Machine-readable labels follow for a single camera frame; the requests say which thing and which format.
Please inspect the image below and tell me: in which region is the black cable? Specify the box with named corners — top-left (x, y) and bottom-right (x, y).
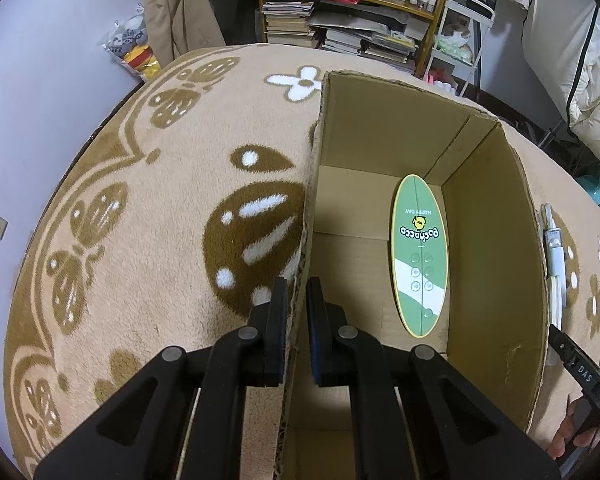
top-left (564, 2), bottom-right (600, 128)

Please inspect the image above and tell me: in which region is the light blue device with strap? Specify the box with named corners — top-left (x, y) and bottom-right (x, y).
top-left (540, 203), bottom-right (569, 332)

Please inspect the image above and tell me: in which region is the yellow wooden bookshelf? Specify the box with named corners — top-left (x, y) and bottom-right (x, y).
top-left (255, 0), bottom-right (456, 80)

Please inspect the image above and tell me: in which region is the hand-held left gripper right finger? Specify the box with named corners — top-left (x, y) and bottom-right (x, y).
top-left (306, 277), bottom-right (563, 480)

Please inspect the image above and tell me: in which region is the plastic bag of plush toys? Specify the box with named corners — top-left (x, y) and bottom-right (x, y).
top-left (100, 2), bottom-right (163, 83)

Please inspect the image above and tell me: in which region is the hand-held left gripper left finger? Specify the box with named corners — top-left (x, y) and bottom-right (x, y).
top-left (32, 276), bottom-right (289, 480)

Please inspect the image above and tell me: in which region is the beige coat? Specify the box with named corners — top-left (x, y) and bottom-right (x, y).
top-left (136, 0), bottom-right (227, 68)

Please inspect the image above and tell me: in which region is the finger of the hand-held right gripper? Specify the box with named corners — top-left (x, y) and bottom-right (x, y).
top-left (549, 324), bottom-right (600, 411)

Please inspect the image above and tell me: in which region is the person's right hand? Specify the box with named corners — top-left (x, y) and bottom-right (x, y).
top-left (547, 397), bottom-right (600, 461)

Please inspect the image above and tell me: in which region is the beige patterned rug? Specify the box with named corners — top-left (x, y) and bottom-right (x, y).
top-left (2, 42), bottom-right (600, 480)

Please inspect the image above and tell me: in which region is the pile of slanted books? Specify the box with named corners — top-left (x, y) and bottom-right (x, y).
top-left (310, 7), bottom-right (422, 75)

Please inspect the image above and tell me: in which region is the brown cardboard box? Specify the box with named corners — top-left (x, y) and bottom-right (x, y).
top-left (272, 70), bottom-right (551, 480)

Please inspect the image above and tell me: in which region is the white metal cart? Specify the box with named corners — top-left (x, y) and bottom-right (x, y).
top-left (422, 0), bottom-right (497, 98)

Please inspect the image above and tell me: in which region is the green oval remote control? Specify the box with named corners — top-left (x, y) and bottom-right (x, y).
top-left (391, 174), bottom-right (450, 338)

